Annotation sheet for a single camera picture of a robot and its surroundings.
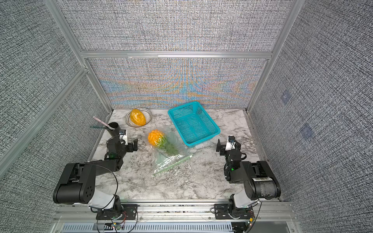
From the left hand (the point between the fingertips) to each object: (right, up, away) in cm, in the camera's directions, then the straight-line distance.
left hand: (131, 137), depth 93 cm
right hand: (+61, +1, -4) cm, 61 cm away
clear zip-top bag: (+23, -13, -11) cm, 28 cm away
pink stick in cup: (-21, +10, +2) cm, 23 cm away
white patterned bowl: (+3, +18, +23) cm, 29 cm away
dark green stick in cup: (-20, +6, -1) cm, 21 cm away
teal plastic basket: (+41, +9, +19) cm, 46 cm away
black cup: (-13, +3, +6) cm, 15 cm away
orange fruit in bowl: (-1, +13, +13) cm, 19 cm away
